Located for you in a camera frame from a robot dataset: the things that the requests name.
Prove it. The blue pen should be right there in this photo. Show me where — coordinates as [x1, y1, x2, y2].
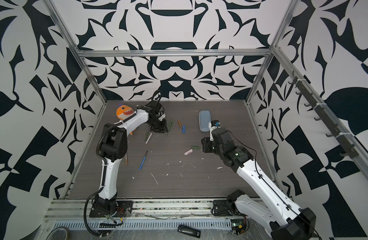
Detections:
[139, 151, 148, 170]

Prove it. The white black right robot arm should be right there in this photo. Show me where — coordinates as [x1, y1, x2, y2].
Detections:
[202, 127, 319, 240]

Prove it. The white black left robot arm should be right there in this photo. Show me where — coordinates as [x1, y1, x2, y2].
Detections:
[83, 90, 168, 238]

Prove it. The light blue pencil case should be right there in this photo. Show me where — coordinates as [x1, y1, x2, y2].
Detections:
[199, 110, 212, 132]

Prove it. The orange shark plush toy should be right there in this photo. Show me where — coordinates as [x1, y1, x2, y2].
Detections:
[116, 104, 134, 121]

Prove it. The black remote device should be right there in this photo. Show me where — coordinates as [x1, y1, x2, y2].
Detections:
[177, 225, 201, 239]

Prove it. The clear tape roll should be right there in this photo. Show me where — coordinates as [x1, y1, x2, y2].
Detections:
[46, 227, 70, 240]

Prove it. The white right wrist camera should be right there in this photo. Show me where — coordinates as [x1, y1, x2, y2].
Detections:
[209, 120, 220, 142]

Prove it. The grey slotted cable duct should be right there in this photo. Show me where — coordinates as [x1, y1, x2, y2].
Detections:
[53, 218, 233, 231]

